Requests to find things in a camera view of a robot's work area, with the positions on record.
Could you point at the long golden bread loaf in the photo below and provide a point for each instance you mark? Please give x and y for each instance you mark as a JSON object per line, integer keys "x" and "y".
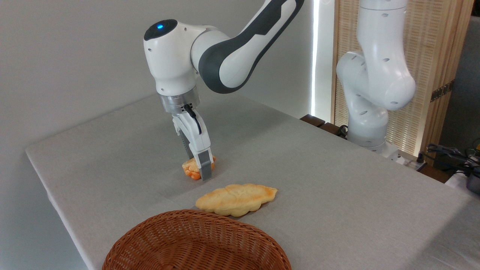
{"x": 236, "y": 199}

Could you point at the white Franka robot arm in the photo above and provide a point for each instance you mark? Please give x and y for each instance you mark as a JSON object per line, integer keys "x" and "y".
{"x": 375, "y": 75}

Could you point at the grey tablecloth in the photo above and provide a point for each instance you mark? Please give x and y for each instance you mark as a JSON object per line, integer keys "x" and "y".
{"x": 337, "y": 210}

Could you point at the brown wicker basket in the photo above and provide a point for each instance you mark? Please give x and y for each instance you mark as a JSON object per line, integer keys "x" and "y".
{"x": 195, "y": 243}

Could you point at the small orange bread roll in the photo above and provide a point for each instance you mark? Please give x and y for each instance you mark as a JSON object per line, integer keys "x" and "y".
{"x": 189, "y": 170}

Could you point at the wooden slatted screen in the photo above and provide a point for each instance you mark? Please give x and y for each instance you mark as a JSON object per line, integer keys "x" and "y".
{"x": 435, "y": 45}

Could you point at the metal screen hinge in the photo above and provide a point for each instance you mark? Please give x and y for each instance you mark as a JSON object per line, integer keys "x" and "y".
{"x": 442, "y": 90}

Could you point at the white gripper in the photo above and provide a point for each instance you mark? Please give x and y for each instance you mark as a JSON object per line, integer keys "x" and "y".
{"x": 195, "y": 138}

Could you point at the dark brown wooden furniture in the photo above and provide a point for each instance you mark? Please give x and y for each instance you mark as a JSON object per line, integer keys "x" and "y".
{"x": 313, "y": 120}

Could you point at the white vertical light strip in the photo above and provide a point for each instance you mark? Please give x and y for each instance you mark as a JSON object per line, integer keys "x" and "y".
{"x": 315, "y": 56}

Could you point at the white power strip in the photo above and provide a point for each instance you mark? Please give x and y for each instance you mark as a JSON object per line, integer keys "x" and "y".
{"x": 414, "y": 162}

